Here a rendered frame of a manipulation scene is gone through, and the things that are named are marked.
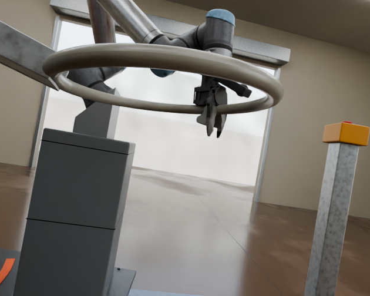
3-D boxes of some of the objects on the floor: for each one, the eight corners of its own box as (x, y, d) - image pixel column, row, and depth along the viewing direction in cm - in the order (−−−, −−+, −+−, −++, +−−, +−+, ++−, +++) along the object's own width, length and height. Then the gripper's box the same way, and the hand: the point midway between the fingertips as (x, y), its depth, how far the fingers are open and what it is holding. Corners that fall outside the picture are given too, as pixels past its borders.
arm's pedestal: (43, 261, 152) (66, 131, 153) (121, 269, 158) (144, 144, 159) (-11, 318, 102) (25, 124, 103) (107, 326, 109) (140, 144, 110)
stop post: (344, 404, 91) (389, 125, 92) (293, 396, 90) (339, 117, 92) (315, 359, 111) (352, 130, 112) (272, 352, 110) (311, 123, 112)
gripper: (212, 76, 81) (206, 138, 81) (191, 64, 72) (185, 134, 72) (235, 73, 76) (228, 139, 76) (215, 60, 67) (208, 135, 66)
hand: (215, 133), depth 72 cm, fingers closed on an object, 4 cm apart
